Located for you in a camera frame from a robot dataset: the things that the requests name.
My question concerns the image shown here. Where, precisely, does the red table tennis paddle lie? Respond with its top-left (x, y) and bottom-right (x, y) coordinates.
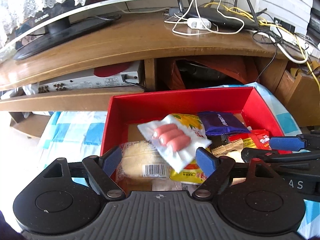
top-left (94, 64), bottom-right (129, 77)

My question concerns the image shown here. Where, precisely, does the white sausage packet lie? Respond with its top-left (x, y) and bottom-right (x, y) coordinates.
top-left (137, 116), bottom-right (213, 173)

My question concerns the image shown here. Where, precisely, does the red yellow gummy packet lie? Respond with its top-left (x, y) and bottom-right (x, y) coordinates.
top-left (228, 129), bottom-right (272, 152)

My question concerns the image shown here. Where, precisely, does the clear rice cracker packet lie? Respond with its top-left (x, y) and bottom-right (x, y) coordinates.
top-left (116, 141), bottom-right (173, 180)

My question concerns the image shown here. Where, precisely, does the thick white cable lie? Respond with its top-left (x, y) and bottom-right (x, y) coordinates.
top-left (257, 31), bottom-right (309, 64)

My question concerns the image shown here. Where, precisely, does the blue white checkered tablecloth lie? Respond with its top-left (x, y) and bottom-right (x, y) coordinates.
top-left (37, 84), bottom-right (320, 238)

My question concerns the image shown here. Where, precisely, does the wooden TV stand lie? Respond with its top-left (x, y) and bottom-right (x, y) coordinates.
top-left (0, 5), bottom-right (320, 140)

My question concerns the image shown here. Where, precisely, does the black cable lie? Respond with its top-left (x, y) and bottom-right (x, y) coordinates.
top-left (252, 29), bottom-right (283, 83)

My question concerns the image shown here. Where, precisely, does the yellow snack packet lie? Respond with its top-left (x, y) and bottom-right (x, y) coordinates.
top-left (167, 113), bottom-right (209, 185)

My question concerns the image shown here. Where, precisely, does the black socket box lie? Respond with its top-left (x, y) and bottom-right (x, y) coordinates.
top-left (273, 17), bottom-right (296, 33)

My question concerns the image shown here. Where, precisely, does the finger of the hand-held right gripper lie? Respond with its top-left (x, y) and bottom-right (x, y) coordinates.
top-left (269, 133), bottom-right (320, 153)
top-left (241, 147), bottom-right (320, 164)

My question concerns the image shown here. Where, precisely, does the white power strip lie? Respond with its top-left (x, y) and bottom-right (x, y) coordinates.
top-left (270, 26), bottom-right (320, 55)

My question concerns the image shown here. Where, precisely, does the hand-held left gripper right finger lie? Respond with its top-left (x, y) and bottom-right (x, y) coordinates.
top-left (192, 147), bottom-right (275, 201)

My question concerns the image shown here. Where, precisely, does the red cardboard box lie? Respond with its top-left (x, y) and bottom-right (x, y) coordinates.
top-left (100, 86), bottom-right (293, 192)

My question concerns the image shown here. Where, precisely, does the purple biscuit packet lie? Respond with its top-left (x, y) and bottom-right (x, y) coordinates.
top-left (197, 111), bottom-right (251, 137)

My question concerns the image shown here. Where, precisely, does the white power adapter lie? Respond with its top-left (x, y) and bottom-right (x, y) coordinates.
top-left (187, 17), bottom-right (212, 30)

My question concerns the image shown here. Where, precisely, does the black router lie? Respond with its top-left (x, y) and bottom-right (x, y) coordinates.
top-left (169, 0), bottom-right (260, 30)

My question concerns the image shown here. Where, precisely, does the black television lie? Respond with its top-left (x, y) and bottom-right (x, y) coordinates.
top-left (0, 0), bottom-right (148, 60)

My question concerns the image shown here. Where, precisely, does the yellow cable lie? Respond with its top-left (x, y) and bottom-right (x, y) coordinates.
top-left (204, 1), bottom-right (320, 90)

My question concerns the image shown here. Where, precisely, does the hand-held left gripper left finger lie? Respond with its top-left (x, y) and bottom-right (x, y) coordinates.
top-left (42, 146), bottom-right (126, 201)

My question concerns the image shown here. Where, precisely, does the thin white cable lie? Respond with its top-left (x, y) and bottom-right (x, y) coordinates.
top-left (164, 0), bottom-right (244, 35)

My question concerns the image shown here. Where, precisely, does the brown side box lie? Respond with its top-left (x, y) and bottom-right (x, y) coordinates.
top-left (275, 66), bottom-right (320, 128)

